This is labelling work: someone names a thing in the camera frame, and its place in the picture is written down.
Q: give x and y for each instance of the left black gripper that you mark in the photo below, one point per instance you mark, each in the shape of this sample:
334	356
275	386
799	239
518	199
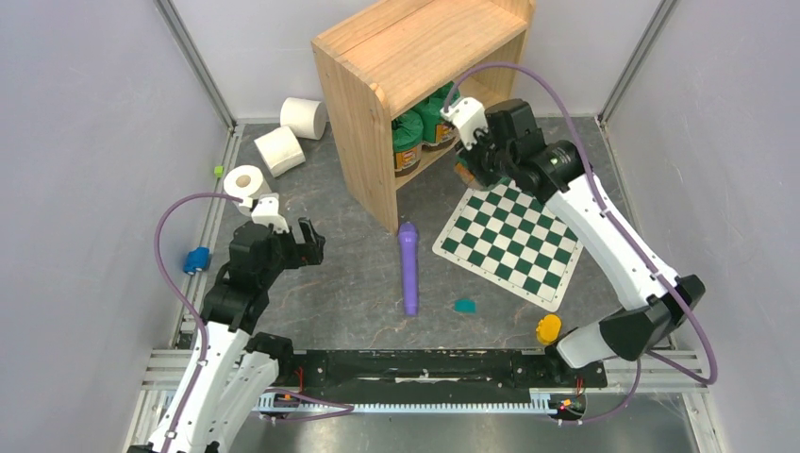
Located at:
302	253

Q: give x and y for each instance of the teal small block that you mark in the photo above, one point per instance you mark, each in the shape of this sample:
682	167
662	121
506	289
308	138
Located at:
465	306

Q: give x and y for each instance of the white toilet roll middle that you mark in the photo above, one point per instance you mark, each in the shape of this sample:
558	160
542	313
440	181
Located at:
280	150

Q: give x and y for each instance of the green roll orange label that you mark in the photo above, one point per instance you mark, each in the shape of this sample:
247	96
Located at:
437	134

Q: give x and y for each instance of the blue toy car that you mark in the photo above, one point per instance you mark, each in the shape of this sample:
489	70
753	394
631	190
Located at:
196	261

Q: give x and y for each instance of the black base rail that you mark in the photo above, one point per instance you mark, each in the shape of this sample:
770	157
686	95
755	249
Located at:
432	376

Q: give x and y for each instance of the wooden shelf unit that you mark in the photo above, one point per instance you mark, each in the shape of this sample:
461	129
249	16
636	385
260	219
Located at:
384	60

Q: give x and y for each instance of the white toilet roll front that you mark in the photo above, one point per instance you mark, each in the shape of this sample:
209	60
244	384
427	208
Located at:
246	182

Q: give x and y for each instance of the green white chessboard mat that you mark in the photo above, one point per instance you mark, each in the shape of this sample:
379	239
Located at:
513	241

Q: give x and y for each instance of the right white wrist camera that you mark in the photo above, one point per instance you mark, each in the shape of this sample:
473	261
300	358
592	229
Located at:
468	117

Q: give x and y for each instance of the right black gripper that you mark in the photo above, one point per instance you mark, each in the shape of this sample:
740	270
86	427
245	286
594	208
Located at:
477	162

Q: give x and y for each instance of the purple toy microphone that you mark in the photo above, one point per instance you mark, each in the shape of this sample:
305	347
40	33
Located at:
408	242

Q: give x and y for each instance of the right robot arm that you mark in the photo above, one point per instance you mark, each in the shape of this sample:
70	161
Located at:
650	292

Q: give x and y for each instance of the white toilet roll back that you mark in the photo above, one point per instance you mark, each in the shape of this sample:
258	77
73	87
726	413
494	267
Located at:
306	118

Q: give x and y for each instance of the white toilet roll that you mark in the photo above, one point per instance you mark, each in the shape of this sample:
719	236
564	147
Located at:
246	182
280	150
306	118

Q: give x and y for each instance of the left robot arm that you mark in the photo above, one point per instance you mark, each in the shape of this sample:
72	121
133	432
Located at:
232	364

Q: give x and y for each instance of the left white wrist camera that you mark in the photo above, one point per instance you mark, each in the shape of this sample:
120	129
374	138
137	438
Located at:
264	210

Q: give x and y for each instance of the yellow toy piece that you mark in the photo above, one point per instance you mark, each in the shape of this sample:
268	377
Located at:
548	329

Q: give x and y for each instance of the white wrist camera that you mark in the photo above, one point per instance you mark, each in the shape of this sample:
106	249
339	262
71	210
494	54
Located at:
468	117
264	210

